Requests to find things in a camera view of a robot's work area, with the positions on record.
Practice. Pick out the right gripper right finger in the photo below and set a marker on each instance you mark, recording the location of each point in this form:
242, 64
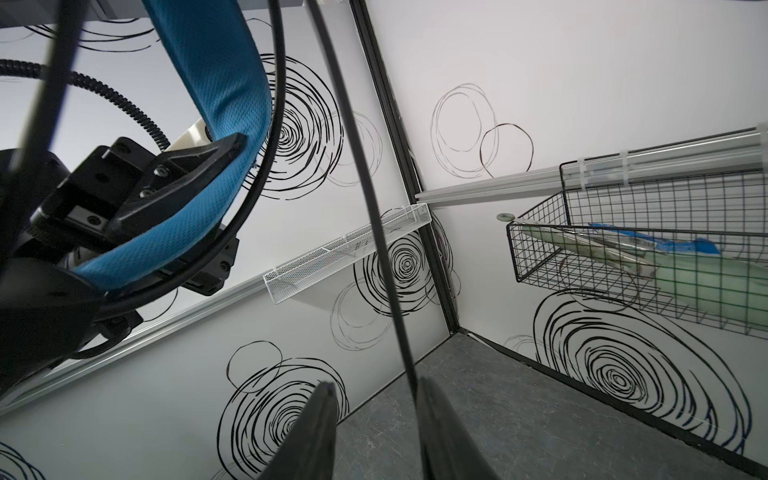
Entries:
447, 449

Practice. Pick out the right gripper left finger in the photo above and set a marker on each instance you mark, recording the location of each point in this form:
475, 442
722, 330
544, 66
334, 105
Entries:
308, 451

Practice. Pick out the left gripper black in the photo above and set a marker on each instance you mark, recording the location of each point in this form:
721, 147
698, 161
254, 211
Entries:
133, 217

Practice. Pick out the black and blue headphones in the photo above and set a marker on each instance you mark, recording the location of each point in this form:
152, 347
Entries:
47, 320

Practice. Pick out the blue item in basket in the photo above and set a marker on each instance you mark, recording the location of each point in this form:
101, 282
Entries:
661, 244

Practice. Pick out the green item in basket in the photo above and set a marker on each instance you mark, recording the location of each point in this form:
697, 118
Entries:
726, 287

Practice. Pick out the aluminium wall rail left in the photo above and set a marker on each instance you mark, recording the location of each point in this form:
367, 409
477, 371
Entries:
72, 370

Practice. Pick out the aluminium wall rail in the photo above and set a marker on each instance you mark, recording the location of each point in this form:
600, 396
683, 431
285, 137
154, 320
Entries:
724, 153
72, 370

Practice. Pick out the black wire basket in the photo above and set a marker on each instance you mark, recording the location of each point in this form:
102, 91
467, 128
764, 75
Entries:
678, 230

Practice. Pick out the aluminium wall rail back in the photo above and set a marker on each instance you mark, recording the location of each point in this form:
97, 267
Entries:
724, 153

